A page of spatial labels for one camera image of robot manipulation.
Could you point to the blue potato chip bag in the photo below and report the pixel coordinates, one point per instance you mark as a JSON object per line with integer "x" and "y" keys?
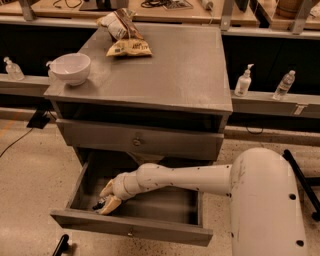
{"x": 99, "y": 205}

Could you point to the black handle at bottom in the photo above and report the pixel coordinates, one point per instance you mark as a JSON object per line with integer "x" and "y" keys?
{"x": 62, "y": 246}

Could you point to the grey wooden drawer cabinet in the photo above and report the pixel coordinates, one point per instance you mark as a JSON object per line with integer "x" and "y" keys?
{"x": 182, "y": 86}

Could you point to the clear plastic water bottle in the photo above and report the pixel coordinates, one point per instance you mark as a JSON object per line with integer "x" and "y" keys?
{"x": 284, "y": 85}

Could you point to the closed grey top drawer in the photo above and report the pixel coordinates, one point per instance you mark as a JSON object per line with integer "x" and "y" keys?
{"x": 141, "y": 140}

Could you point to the white ceramic bowl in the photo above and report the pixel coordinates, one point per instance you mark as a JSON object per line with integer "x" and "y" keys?
{"x": 73, "y": 68}

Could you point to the black power adapter box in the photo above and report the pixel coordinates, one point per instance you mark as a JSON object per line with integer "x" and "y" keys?
{"x": 39, "y": 120}

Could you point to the yellow chip bag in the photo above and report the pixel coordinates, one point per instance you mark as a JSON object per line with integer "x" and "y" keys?
{"x": 129, "y": 47}

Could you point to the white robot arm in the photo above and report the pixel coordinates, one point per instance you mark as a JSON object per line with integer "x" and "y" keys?
{"x": 265, "y": 212}

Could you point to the white brown chip bag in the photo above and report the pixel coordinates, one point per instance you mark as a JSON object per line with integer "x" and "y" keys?
{"x": 120, "y": 25}

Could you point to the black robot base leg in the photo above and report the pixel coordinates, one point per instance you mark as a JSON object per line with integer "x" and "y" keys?
{"x": 307, "y": 183}

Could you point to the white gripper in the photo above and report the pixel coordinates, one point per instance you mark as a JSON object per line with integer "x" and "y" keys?
{"x": 118, "y": 189}

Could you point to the clear pump sanitizer bottle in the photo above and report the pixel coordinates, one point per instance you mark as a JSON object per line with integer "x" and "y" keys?
{"x": 14, "y": 71}

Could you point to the open grey middle drawer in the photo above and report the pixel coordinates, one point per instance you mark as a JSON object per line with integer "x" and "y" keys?
{"x": 168, "y": 214}

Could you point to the white pump lotion bottle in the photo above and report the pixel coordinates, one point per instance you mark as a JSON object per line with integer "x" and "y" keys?
{"x": 243, "y": 82}

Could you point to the small pump bottle behind bowl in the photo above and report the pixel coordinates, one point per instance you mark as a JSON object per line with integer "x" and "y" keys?
{"x": 52, "y": 77}

